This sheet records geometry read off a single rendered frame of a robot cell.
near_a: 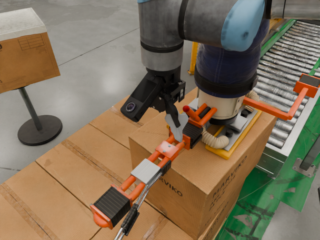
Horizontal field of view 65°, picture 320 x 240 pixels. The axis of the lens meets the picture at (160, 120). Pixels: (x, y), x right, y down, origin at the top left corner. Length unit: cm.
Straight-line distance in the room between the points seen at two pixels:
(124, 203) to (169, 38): 43
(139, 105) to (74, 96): 242
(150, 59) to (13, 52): 156
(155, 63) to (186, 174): 51
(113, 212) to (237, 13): 53
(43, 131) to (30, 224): 131
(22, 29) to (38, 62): 25
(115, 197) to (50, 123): 199
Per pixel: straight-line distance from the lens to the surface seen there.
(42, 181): 152
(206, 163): 96
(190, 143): 84
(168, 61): 51
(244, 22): 43
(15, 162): 246
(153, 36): 49
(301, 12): 56
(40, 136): 254
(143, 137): 103
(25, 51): 200
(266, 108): 103
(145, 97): 54
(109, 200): 70
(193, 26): 45
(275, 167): 166
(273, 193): 215
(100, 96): 286
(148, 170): 75
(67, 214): 136
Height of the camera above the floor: 170
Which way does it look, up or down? 43 degrees down
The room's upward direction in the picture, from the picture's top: straight up
